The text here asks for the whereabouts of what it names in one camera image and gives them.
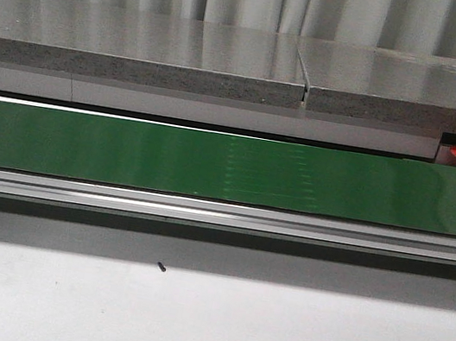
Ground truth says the small black screw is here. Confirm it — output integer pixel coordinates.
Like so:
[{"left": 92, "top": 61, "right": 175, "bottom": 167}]
[{"left": 157, "top": 262, "right": 167, "bottom": 273}]

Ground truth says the grey stone slab right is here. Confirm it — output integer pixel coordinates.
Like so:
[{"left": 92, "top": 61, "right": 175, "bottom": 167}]
[{"left": 297, "top": 38, "right": 456, "bottom": 134}]

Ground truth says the grey stone slab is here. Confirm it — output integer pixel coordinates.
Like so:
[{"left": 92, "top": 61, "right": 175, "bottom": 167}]
[
  {"left": 297, "top": 38, "right": 456, "bottom": 134},
  {"left": 0, "top": 0, "right": 306, "bottom": 108}
]

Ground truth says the green conveyor belt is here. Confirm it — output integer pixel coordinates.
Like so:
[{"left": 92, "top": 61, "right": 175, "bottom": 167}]
[{"left": 0, "top": 101, "right": 456, "bottom": 236}]

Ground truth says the grey stone slab left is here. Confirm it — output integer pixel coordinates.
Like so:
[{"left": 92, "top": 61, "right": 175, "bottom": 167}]
[{"left": 0, "top": 0, "right": 306, "bottom": 108}]

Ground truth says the aluminium conveyor side rail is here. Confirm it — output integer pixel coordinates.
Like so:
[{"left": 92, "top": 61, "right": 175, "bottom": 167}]
[{"left": 0, "top": 170, "right": 456, "bottom": 263}]

